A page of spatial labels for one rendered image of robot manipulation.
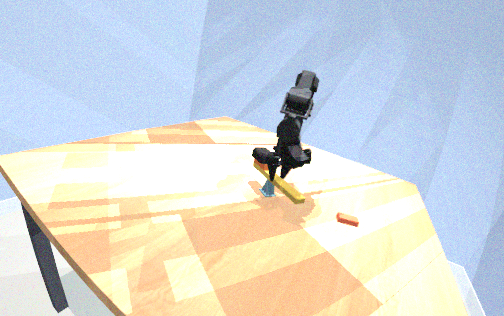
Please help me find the light blue wedge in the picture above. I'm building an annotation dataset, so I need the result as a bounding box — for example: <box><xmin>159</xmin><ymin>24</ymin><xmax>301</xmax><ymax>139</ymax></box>
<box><xmin>259</xmin><ymin>180</ymin><xmax>277</xmax><ymax>197</ymax></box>

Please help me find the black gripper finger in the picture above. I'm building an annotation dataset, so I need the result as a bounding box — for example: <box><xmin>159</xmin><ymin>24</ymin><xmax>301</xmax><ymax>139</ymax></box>
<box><xmin>280</xmin><ymin>159</ymin><xmax>292</xmax><ymax>180</ymax></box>
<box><xmin>267</xmin><ymin>163</ymin><xmax>281</xmax><ymax>182</ymax></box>

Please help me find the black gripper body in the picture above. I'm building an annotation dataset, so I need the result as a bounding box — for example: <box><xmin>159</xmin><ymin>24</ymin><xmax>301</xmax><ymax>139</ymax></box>
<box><xmin>252</xmin><ymin>135</ymin><xmax>301</xmax><ymax>164</ymax></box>

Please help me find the yellow bar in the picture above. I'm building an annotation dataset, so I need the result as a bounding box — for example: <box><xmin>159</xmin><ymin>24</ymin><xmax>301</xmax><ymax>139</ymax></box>
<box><xmin>253</xmin><ymin>159</ymin><xmax>306</xmax><ymax>204</ymax></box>

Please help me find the orange rectangular bar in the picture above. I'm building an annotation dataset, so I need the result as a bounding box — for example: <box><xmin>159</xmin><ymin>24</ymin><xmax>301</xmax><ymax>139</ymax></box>
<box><xmin>336</xmin><ymin>212</ymin><xmax>360</xmax><ymax>227</ymax></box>

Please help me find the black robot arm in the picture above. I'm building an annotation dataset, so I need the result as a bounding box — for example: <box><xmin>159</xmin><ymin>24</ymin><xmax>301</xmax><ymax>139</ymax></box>
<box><xmin>276</xmin><ymin>70</ymin><xmax>319</xmax><ymax>169</ymax></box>

